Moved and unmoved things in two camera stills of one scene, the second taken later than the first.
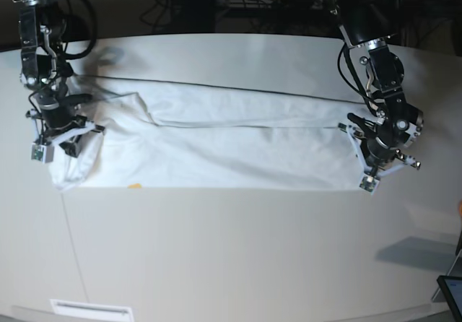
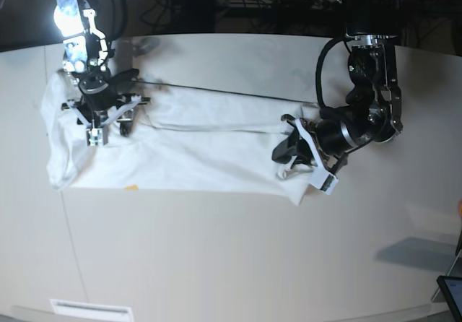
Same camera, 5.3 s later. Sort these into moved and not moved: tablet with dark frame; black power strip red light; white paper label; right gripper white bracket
Moved: right gripper white bracket
Not moved: black power strip red light; white paper label; tablet with dark frame
